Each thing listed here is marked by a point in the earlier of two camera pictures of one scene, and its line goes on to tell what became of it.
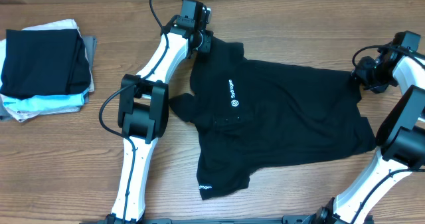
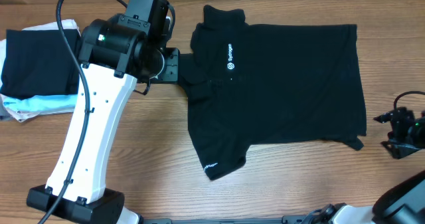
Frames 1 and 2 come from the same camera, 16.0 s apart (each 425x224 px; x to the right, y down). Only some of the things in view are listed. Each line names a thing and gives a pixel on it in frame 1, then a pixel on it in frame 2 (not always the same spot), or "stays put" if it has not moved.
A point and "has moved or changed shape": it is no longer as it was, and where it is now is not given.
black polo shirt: [247, 117] has moved or changed shape
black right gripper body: [376, 76] → [402, 123]
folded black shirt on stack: [44, 62] stays put
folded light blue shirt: [43, 102] stays put
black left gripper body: [204, 40] → [170, 74]
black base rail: [198, 221] stays put
